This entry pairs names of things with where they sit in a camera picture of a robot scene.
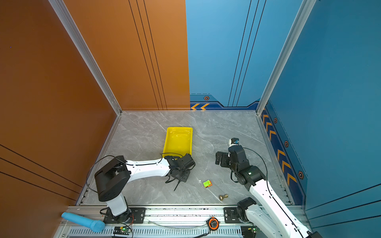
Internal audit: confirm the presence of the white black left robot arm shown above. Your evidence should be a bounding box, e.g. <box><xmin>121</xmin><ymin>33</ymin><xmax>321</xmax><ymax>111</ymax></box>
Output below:
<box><xmin>94</xmin><ymin>153</ymin><xmax>196</xmax><ymax>217</ymax></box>

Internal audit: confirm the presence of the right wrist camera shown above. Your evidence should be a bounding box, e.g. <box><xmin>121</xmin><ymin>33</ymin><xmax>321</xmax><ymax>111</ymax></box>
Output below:
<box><xmin>229</xmin><ymin>138</ymin><xmax>240</xmax><ymax>147</ymax></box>

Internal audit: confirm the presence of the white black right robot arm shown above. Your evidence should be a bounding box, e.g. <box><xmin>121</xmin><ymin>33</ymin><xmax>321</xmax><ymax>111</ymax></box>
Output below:
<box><xmin>215</xmin><ymin>144</ymin><xmax>321</xmax><ymax>238</ymax></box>

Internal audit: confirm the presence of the orange black tape measure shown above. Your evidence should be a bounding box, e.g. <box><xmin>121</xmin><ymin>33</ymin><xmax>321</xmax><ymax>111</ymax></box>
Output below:
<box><xmin>206</xmin><ymin>217</ymin><xmax>220</xmax><ymax>231</ymax></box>

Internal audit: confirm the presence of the yellow plastic bin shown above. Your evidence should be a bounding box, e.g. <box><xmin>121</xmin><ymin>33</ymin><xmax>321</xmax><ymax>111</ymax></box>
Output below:
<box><xmin>163</xmin><ymin>127</ymin><xmax>193</xmax><ymax>156</ymax></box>

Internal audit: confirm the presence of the right small circuit board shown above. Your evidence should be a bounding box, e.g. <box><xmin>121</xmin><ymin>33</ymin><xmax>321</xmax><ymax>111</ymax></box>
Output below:
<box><xmin>241</xmin><ymin>226</ymin><xmax>257</xmax><ymax>238</ymax></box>

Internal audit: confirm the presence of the small brass fitting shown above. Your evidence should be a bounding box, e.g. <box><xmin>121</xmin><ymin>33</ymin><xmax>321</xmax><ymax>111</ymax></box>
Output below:
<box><xmin>218</xmin><ymin>194</ymin><xmax>228</xmax><ymax>201</ymax></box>

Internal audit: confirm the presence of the blue cylindrical handle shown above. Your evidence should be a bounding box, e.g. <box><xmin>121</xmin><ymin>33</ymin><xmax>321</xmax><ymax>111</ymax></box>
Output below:
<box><xmin>61</xmin><ymin>212</ymin><xmax>106</xmax><ymax>233</ymax></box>

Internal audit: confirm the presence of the green yellow small block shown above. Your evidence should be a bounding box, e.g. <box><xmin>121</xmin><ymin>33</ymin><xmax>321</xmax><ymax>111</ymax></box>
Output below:
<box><xmin>202</xmin><ymin>180</ymin><xmax>212</xmax><ymax>188</ymax></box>

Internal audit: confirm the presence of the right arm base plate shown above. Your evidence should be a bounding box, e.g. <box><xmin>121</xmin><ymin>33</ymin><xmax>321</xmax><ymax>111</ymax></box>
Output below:
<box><xmin>223</xmin><ymin>207</ymin><xmax>248</xmax><ymax>224</ymax></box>

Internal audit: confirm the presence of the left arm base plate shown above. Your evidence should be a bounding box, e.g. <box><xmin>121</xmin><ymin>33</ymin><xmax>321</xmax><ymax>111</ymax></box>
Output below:
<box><xmin>102</xmin><ymin>207</ymin><xmax>146</xmax><ymax>225</ymax></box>

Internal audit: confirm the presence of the green circuit board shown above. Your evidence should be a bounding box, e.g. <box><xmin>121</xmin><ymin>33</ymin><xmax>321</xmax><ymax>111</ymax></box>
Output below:
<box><xmin>113</xmin><ymin>226</ymin><xmax>133</xmax><ymax>238</ymax></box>

